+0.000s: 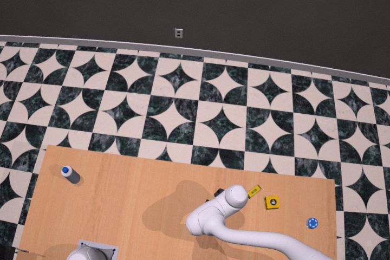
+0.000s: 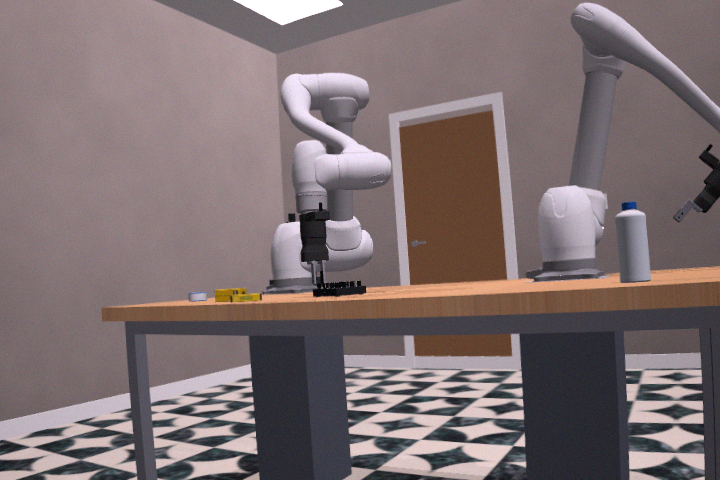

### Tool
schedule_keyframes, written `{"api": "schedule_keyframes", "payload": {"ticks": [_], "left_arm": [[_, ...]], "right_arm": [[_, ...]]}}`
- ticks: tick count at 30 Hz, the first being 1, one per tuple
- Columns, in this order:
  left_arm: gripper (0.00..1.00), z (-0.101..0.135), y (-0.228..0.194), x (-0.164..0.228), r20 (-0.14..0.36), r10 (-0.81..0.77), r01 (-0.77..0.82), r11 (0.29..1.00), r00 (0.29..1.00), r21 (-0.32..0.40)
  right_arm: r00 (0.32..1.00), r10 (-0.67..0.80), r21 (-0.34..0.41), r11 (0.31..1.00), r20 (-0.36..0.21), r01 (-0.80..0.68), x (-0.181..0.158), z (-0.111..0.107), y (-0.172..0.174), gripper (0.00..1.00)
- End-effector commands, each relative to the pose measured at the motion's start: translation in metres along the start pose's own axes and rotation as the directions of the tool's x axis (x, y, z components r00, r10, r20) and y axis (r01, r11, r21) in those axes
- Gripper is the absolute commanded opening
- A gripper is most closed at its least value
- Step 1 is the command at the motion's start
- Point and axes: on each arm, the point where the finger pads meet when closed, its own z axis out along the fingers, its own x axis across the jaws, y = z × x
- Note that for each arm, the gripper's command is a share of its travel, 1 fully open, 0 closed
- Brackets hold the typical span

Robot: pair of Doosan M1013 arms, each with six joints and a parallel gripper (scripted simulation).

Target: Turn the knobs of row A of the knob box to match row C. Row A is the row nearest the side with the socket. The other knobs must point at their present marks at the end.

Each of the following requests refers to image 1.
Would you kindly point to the grey bottle with blue cap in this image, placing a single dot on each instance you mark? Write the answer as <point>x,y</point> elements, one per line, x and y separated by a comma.
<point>70,174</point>

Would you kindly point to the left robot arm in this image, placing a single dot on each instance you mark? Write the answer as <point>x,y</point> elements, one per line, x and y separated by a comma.
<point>90,253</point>

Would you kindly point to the yellow pocket level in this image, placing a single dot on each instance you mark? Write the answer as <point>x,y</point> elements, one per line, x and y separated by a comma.
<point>254,191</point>

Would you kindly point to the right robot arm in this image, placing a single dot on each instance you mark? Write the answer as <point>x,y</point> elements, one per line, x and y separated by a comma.
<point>209,219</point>

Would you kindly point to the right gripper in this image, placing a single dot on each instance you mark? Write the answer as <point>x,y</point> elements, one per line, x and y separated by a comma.
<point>218,192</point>

